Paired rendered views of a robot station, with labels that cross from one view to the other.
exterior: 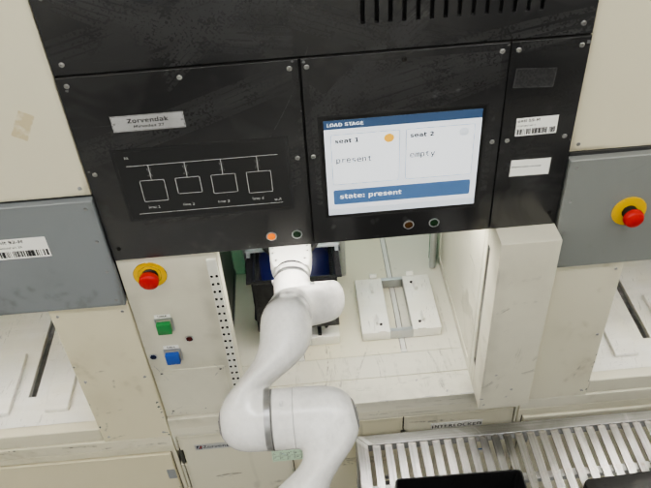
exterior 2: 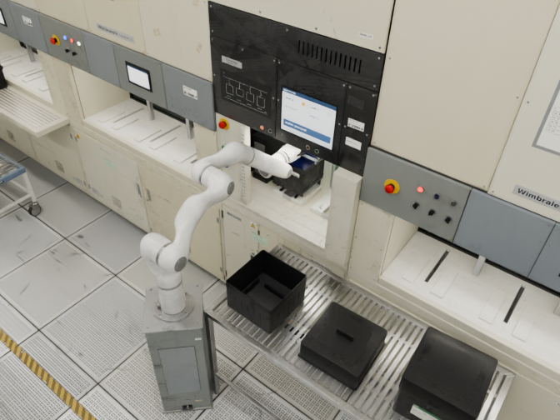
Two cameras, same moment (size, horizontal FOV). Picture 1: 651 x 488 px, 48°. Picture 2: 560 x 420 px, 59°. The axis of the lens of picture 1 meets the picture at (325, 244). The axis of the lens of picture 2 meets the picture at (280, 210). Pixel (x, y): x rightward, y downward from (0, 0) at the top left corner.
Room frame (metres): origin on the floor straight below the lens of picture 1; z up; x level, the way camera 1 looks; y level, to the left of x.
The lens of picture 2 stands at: (-0.48, -1.23, 2.67)
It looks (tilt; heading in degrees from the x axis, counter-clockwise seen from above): 40 degrees down; 37
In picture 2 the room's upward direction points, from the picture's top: 2 degrees clockwise
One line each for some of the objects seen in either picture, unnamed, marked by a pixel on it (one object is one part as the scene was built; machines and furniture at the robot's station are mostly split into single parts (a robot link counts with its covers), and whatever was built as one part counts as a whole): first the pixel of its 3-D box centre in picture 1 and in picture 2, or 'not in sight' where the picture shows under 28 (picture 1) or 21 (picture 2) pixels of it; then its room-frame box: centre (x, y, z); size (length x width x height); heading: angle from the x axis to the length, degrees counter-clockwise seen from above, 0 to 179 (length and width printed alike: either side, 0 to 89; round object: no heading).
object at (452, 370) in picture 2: not in sight; (442, 385); (0.76, -1.13, 0.89); 0.29 x 0.29 x 0.25; 5
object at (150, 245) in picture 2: not in sight; (161, 258); (0.40, 0.11, 1.07); 0.19 x 0.12 x 0.24; 91
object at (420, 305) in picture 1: (396, 305); (336, 207); (1.40, -0.18, 0.89); 0.22 x 0.21 x 0.04; 1
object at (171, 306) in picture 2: not in sight; (171, 293); (0.40, 0.07, 0.85); 0.19 x 0.19 x 0.18
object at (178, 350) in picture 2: not in sight; (181, 351); (0.40, 0.07, 0.38); 0.28 x 0.28 x 0.76; 46
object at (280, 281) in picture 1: (294, 302); (272, 166); (1.14, 0.08, 1.19); 0.13 x 0.09 x 0.08; 1
